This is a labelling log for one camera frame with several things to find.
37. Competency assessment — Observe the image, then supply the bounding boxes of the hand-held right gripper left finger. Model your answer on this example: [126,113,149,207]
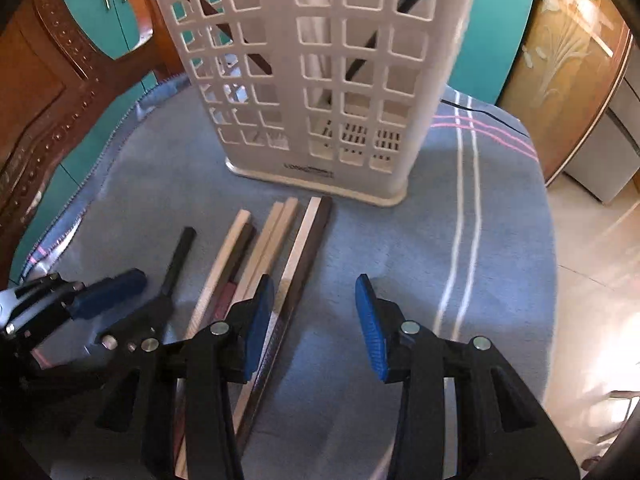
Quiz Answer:
[95,275,276,480]

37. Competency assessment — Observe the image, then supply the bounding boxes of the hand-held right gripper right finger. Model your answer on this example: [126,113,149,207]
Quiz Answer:
[355,274,582,480]

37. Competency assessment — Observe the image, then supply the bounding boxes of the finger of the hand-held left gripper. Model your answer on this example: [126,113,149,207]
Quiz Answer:
[7,269,147,333]
[30,300,173,386]

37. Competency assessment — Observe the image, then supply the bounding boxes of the pale white chopstick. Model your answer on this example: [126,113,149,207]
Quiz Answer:
[227,197,322,441]

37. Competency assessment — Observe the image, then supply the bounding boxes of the dark brown chopstick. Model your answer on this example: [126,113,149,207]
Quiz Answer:
[197,0,273,76]
[235,196,334,456]

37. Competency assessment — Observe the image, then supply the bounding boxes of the white plastic utensil basket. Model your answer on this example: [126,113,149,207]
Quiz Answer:
[143,0,483,209]

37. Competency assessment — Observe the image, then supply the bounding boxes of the blue striped blanket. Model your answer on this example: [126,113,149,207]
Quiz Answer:
[10,72,558,480]

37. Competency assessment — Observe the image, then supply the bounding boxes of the carved wooden chair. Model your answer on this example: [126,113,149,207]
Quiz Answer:
[0,0,191,281]

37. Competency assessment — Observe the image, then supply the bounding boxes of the white appliance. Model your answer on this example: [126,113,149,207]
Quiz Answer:
[565,67,640,206]

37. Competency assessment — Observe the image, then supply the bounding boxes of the wooden door with etched glass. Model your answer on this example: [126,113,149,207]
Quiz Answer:
[495,0,636,186]

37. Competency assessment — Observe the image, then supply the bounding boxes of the teal kitchen cabinets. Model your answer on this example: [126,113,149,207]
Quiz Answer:
[10,0,536,281]

